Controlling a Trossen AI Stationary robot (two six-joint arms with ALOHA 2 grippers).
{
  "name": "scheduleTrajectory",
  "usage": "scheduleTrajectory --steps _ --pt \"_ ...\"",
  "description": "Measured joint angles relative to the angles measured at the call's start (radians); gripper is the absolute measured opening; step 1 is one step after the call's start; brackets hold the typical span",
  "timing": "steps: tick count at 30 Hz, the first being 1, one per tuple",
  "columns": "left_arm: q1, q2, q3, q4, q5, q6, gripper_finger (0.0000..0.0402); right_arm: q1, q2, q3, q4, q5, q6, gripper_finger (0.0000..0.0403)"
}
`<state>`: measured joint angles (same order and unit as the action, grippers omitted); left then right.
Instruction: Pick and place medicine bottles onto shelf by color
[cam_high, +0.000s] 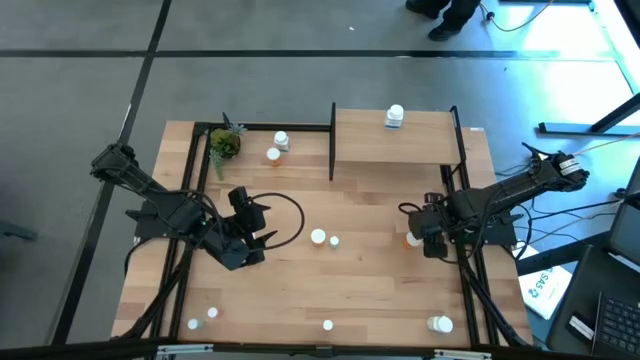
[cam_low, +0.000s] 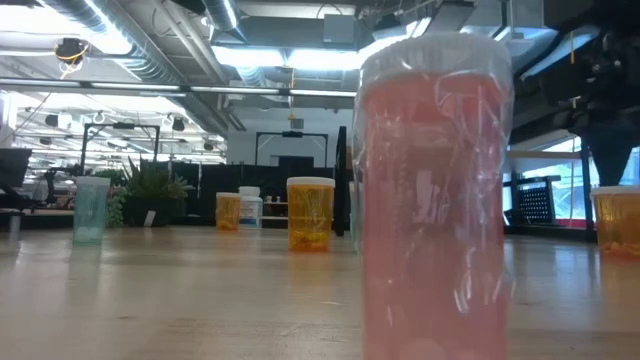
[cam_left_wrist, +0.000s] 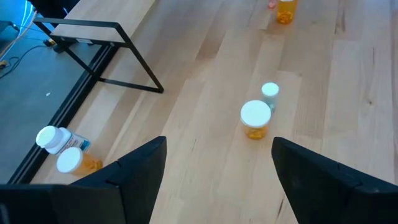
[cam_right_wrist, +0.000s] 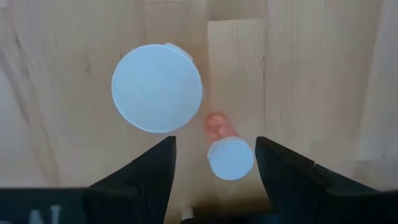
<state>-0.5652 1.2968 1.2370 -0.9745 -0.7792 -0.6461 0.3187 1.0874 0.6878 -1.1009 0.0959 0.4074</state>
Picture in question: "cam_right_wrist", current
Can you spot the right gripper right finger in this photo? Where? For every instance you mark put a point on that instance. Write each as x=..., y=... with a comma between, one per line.
x=304, y=199

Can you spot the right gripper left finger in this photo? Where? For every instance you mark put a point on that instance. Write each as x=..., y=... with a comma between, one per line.
x=140, y=193

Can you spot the small red pill bottle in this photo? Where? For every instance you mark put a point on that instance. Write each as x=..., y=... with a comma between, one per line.
x=230, y=160

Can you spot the orange pill bottle white cap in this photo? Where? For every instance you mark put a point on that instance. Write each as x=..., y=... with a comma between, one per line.
x=157, y=88

